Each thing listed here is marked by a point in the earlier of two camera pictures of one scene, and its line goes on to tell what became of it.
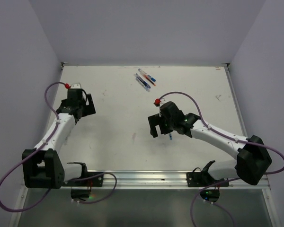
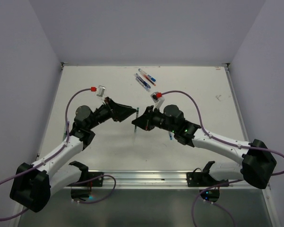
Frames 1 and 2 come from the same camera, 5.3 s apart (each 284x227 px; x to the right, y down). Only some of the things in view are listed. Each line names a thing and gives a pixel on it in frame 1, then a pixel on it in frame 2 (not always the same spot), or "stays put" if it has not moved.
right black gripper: (155, 119) to (145, 121)
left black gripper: (89, 109) to (120, 111)
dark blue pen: (142, 81) stays put
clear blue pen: (147, 89) stays put
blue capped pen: (148, 75) stays put
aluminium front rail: (158, 180) stays put
